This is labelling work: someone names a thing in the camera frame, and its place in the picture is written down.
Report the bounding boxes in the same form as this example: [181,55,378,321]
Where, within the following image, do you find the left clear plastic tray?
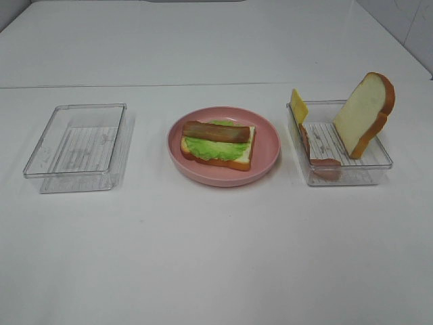
[23,104,129,194]

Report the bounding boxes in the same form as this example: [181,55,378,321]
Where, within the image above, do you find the pink bacon strip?
[298,124,341,181]

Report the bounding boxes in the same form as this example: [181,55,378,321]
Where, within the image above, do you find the brown bacon strip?
[182,121,253,143]

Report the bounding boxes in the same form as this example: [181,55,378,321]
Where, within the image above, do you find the clear plastic tray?
[287,100,393,186]
[23,104,129,194]

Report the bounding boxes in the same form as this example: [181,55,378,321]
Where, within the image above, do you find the right clear plastic tray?
[287,100,393,186]

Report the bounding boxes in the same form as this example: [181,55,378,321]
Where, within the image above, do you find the bread slice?
[333,72,395,159]
[180,126,256,171]

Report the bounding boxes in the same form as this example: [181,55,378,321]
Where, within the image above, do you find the pink round plate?
[168,106,281,187]

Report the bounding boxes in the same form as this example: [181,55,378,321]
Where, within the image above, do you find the green lettuce leaf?
[181,120,256,164]

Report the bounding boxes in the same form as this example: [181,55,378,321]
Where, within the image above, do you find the yellow cheese slice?
[290,89,309,125]

